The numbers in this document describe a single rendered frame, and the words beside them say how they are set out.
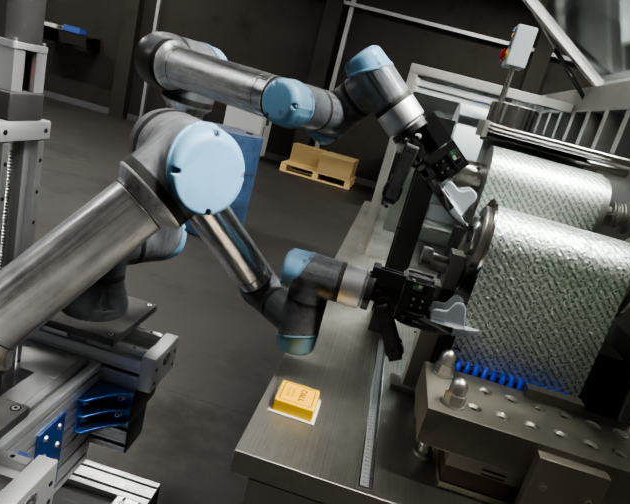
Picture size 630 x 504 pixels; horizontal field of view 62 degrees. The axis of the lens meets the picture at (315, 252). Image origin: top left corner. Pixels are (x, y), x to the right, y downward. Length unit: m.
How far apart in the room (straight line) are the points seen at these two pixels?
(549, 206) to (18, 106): 1.01
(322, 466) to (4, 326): 0.48
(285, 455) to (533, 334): 0.47
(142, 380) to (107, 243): 0.63
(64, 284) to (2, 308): 0.07
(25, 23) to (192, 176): 0.44
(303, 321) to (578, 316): 0.47
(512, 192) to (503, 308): 0.30
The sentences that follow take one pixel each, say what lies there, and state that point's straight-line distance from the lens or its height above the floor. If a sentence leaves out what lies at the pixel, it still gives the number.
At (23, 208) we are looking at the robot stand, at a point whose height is 1.09.
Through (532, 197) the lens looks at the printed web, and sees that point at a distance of 1.19.
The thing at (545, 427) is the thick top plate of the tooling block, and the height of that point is 1.03.
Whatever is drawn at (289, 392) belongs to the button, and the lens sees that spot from 0.95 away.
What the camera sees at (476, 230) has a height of 1.27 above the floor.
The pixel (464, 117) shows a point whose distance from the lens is 1.96.
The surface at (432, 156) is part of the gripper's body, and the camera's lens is 0.96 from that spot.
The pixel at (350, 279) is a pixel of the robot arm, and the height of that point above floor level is 1.13.
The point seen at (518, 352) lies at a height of 1.08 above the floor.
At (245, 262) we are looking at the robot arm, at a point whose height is 1.10.
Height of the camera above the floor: 1.42
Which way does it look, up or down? 16 degrees down
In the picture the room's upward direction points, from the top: 15 degrees clockwise
